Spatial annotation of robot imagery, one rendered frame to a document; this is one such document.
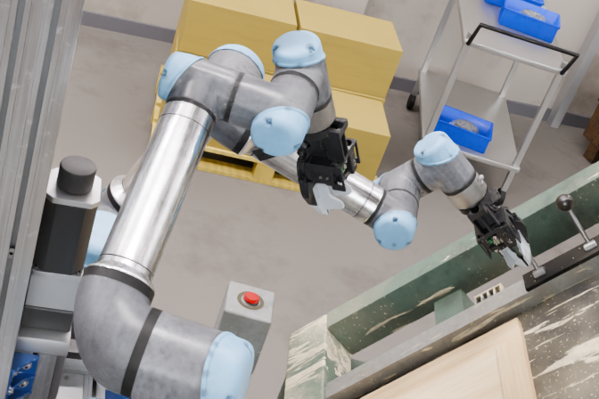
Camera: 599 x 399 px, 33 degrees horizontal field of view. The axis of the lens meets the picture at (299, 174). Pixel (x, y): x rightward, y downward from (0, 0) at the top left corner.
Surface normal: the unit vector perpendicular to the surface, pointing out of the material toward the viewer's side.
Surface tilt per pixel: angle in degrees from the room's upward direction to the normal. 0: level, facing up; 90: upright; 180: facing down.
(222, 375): 39
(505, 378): 54
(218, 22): 90
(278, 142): 107
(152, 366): 59
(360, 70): 90
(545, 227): 90
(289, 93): 17
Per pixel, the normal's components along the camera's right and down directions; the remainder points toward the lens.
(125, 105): 0.29, -0.81
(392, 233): -0.16, 0.48
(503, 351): -0.61, -0.70
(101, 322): -0.26, -0.41
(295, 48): -0.18, -0.72
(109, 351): -0.22, -0.04
